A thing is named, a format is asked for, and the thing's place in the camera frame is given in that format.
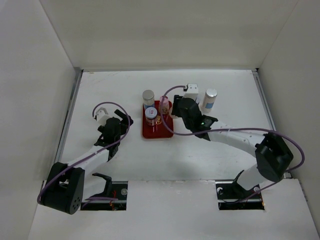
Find pink lid spice jar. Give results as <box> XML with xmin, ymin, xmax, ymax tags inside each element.
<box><xmin>158</xmin><ymin>95</ymin><xmax>170</xmax><ymax>115</ymax></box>

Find tall silver lid spice jar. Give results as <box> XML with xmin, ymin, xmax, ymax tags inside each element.
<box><xmin>202</xmin><ymin>88</ymin><xmax>218</xmax><ymax>112</ymax></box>

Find white lid small jar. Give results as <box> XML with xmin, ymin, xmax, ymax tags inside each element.
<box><xmin>144</xmin><ymin>106</ymin><xmax>158</xmax><ymax>126</ymax></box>

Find silver lid blue label jar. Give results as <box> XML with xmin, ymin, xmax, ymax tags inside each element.
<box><xmin>142</xmin><ymin>89</ymin><xmax>155</xmax><ymax>110</ymax></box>

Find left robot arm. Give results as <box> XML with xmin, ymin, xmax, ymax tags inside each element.
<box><xmin>37</xmin><ymin>108</ymin><xmax>133</xmax><ymax>215</ymax></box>

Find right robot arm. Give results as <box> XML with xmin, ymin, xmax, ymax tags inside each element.
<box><xmin>172</xmin><ymin>95</ymin><xmax>294</xmax><ymax>199</ymax></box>

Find red rectangular tray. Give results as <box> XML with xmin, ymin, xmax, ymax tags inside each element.
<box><xmin>141</xmin><ymin>100</ymin><xmax>174</xmax><ymax>140</ymax></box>

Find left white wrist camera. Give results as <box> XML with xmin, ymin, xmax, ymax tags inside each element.
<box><xmin>93</xmin><ymin>107</ymin><xmax>110</xmax><ymax>122</ymax></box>

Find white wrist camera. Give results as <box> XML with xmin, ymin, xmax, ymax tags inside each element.
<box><xmin>183</xmin><ymin>83</ymin><xmax>199</xmax><ymax>101</ymax></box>
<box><xmin>93</xmin><ymin>107</ymin><xmax>110</xmax><ymax>122</ymax></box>

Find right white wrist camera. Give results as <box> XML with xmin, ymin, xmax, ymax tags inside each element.
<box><xmin>183</xmin><ymin>83</ymin><xmax>199</xmax><ymax>101</ymax></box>

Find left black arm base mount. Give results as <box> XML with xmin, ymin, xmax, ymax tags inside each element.
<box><xmin>92</xmin><ymin>172</ymin><xmax>113</xmax><ymax>198</ymax></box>

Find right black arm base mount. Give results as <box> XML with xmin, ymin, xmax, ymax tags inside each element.
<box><xmin>231</xmin><ymin>169</ymin><xmax>260</xmax><ymax>204</ymax></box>

